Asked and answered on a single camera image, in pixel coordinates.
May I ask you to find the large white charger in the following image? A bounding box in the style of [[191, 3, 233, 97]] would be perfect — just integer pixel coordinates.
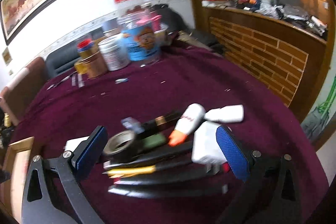
[[64, 136, 89, 152]]

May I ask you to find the small white charger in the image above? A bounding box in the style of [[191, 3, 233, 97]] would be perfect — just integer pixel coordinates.
[[191, 121, 227, 165]]

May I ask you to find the black marker white cap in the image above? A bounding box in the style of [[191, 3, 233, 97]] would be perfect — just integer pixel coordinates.
[[103, 141, 193, 170]]

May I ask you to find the black tape roll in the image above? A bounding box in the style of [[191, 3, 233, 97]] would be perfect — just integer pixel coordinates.
[[102, 130, 137, 158]]

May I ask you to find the yellow utility knife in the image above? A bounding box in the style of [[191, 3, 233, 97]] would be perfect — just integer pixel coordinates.
[[103, 160, 192, 178]]

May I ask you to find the white orange glue bottle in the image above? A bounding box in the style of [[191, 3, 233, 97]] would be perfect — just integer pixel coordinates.
[[168, 103, 205, 147]]

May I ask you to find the green lighter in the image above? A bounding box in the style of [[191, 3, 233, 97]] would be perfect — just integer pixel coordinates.
[[142, 133, 166, 151]]

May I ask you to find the black marker red cap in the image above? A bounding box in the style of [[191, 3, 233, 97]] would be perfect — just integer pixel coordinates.
[[113, 162, 231, 186]]

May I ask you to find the black marker grey cap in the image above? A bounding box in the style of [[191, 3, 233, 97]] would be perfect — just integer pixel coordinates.
[[108, 184, 229, 199]]

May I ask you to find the cardboard box tray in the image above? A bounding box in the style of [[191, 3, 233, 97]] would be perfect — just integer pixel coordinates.
[[1, 137, 34, 223]]

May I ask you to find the maroon velvet tablecloth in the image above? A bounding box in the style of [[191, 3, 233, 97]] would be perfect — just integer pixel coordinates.
[[10, 45, 330, 224]]

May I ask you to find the maroon armchair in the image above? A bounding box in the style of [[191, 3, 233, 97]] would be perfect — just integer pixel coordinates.
[[1, 57, 48, 126]]

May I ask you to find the black silver pen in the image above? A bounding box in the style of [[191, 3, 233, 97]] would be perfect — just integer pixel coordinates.
[[53, 72, 76, 88]]

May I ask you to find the wooden brick-pattern counter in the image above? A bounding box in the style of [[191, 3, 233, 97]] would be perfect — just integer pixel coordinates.
[[191, 0, 334, 122]]

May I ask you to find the white pen on table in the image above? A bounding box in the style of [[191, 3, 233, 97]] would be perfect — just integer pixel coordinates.
[[77, 74, 85, 88]]

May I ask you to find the thin silver pen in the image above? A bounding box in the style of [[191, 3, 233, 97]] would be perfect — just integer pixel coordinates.
[[72, 73, 77, 87]]

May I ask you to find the black gold lipstick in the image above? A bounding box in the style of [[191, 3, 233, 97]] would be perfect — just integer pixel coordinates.
[[137, 111, 182, 139]]

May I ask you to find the black leather sofa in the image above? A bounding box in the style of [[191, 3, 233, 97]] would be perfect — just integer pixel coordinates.
[[46, 28, 104, 79]]

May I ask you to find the yellow tape roll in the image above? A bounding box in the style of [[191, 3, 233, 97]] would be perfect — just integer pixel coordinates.
[[74, 59, 87, 75]]

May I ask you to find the small blue capsule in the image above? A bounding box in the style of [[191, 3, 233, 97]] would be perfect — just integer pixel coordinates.
[[115, 78, 128, 84]]

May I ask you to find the brown paper canister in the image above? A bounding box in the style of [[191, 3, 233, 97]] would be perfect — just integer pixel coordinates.
[[83, 52, 108, 79]]

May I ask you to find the white plastic tub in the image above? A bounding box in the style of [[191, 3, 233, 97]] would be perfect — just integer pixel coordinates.
[[98, 34, 130, 71]]

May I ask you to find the blue label snack jar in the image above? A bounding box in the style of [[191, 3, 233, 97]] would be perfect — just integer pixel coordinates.
[[117, 11, 160, 65]]

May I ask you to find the red lid jar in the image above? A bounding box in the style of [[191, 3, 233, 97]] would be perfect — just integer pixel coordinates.
[[114, 0, 144, 18]]

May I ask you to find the small wall plaque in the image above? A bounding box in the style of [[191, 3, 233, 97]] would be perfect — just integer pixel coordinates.
[[2, 47, 12, 66]]

